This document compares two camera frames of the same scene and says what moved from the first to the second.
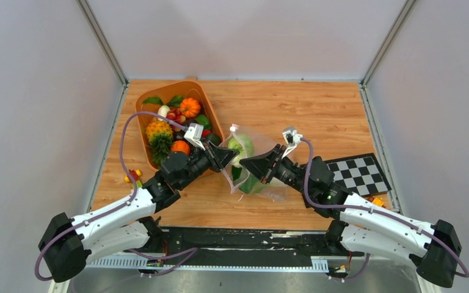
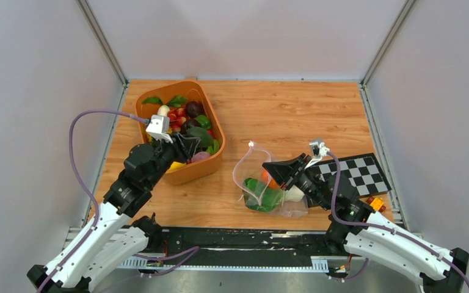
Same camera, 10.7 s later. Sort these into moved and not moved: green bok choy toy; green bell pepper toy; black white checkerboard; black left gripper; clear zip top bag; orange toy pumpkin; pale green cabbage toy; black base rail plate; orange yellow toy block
Moved: pale green cabbage toy; green bok choy toy; clear zip top bag; orange toy pumpkin; black left gripper
Not moved: green bell pepper toy; orange yellow toy block; black base rail plate; black white checkerboard
